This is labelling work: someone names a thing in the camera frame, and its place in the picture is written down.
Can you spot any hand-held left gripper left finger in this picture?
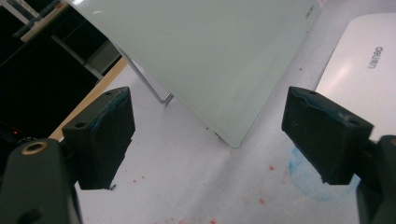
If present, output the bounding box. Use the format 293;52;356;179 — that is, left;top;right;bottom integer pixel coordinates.
62;86;136;191

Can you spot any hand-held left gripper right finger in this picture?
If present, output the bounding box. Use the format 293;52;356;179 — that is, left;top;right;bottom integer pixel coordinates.
281;86;375;186

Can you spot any white board eraser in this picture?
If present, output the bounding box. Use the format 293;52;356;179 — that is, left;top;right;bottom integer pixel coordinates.
314;12;396;143

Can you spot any wooden table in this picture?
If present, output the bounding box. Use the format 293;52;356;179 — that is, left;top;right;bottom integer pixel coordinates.
49;56;129;142

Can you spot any white table mat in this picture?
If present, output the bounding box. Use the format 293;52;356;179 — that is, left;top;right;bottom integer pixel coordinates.
74;0;396;224

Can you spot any glass whiteboard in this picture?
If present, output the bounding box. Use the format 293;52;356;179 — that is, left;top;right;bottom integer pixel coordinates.
66;0;323;149

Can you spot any white metal desk frame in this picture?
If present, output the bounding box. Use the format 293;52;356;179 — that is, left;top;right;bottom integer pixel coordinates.
50;33;123;81

